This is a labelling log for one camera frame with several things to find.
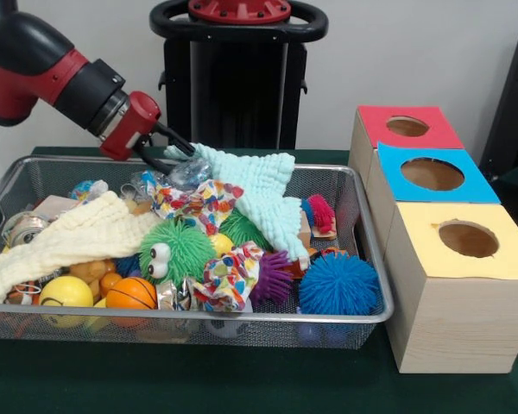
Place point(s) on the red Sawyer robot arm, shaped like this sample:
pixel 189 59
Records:
pixel 43 73

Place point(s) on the shallow clear mesh bin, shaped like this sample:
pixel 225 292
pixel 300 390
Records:
pixel 367 224

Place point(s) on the colourful patterned cloth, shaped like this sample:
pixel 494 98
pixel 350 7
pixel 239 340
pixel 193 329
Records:
pixel 203 203

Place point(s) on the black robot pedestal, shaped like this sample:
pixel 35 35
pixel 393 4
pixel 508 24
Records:
pixel 233 86

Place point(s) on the wooden box with three holes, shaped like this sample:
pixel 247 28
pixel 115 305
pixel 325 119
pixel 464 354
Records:
pixel 457 319

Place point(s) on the red spiky toy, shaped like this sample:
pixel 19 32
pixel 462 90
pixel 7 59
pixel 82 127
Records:
pixel 322 214

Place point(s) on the crushed clear water bottle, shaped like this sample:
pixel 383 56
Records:
pixel 188 172

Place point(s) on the small dark green spiky ball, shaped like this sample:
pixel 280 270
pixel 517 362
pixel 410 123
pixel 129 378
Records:
pixel 240 228

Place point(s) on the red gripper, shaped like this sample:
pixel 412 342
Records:
pixel 131 125

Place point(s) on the purple spiky ball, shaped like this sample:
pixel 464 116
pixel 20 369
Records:
pixel 272 276

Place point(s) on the yellow smiley ball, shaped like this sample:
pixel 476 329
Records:
pixel 66 295

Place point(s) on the orange toy basketball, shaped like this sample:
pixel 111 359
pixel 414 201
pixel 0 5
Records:
pixel 131 295

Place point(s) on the small yellow ball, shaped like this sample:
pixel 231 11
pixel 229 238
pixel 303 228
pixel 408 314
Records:
pixel 221 244

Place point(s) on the small orange toy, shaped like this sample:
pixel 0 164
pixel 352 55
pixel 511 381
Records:
pixel 326 253

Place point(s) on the pale yellow cloth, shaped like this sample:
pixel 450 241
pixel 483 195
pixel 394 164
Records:
pixel 78 233

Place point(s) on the blue spiky ball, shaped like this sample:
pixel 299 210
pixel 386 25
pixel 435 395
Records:
pixel 338 283

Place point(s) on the mint green cloth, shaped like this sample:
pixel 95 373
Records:
pixel 259 185

